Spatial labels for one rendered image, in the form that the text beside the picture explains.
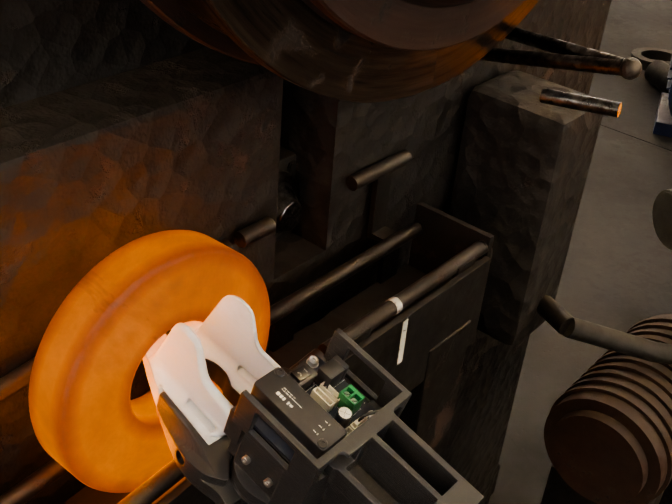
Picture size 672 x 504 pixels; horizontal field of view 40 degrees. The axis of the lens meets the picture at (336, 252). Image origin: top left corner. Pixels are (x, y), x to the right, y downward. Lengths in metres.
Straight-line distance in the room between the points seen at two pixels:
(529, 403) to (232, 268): 1.22
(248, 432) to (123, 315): 0.10
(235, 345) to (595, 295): 1.57
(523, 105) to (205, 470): 0.44
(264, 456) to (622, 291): 1.67
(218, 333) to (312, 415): 0.10
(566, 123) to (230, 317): 0.37
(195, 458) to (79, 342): 0.08
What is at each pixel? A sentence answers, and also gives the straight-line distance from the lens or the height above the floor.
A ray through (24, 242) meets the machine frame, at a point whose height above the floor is 0.82.
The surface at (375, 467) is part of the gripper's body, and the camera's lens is 0.45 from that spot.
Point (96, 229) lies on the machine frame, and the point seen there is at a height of 0.81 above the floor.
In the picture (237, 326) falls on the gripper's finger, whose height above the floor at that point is 0.79.
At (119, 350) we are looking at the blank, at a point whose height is 0.78.
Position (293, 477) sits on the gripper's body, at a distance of 0.44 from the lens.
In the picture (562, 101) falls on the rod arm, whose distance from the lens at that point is 0.62.
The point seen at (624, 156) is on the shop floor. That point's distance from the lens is 2.68.
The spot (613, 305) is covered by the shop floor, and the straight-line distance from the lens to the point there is 2.02.
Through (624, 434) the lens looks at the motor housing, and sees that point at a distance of 0.91.
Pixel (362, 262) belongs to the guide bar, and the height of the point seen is 0.70.
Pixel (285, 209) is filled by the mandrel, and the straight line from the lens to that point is 0.69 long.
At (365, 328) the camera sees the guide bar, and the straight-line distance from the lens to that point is 0.64.
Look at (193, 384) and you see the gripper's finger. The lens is 0.49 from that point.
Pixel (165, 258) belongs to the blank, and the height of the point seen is 0.82.
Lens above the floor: 1.10
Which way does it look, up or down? 33 degrees down
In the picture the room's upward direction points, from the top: 5 degrees clockwise
